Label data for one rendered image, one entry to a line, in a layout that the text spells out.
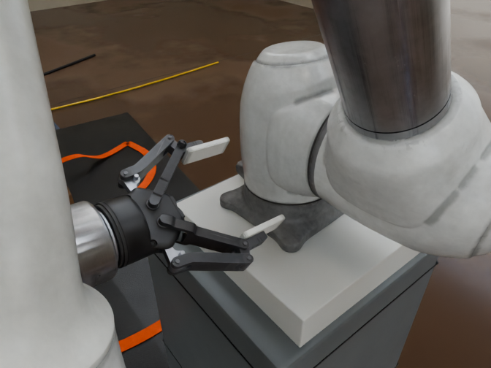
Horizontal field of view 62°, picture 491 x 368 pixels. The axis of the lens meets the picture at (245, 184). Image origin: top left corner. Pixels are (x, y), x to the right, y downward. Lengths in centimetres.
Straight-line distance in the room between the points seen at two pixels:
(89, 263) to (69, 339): 17
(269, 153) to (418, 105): 25
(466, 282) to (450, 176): 152
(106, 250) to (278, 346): 29
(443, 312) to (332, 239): 117
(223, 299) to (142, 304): 105
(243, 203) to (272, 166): 13
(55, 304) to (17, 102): 11
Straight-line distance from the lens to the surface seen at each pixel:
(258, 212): 67
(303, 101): 54
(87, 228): 43
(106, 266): 43
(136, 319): 165
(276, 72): 55
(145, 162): 52
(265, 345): 60
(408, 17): 33
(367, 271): 63
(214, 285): 67
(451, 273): 196
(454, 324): 178
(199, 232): 48
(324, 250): 64
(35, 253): 24
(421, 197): 44
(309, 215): 65
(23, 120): 24
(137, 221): 45
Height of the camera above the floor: 131
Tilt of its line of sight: 36 degrees down
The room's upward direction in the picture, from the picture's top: straight up
